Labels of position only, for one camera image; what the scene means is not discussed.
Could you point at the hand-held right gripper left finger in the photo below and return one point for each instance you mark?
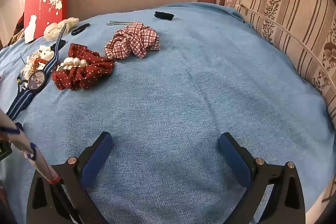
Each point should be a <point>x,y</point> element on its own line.
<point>97,158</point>

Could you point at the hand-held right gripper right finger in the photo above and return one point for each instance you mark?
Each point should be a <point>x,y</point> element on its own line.
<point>233,161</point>

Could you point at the red plaid scrunchie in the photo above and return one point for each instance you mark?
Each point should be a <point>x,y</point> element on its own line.
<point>131,40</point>

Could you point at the dark red polka dot scrunchie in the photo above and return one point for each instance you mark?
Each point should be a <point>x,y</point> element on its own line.
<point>86,71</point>

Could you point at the blue terry blanket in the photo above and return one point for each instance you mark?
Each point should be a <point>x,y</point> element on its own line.
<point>170,82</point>

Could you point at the black fuzzy scrunchie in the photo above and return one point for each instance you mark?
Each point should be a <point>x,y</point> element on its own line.
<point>61,44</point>

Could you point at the dark cloth pile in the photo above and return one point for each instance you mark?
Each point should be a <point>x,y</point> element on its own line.
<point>17,32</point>

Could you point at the cream fluffy scrunchie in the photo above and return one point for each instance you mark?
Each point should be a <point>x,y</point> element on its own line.
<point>52,29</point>

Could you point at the metal hair clip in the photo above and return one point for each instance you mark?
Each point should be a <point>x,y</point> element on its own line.
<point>118,22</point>

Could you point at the red box with white flowers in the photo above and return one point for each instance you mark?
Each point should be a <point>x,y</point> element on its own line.
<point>44,11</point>

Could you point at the striped floral sofa cushion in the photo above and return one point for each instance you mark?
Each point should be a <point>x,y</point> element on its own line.
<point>288,3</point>

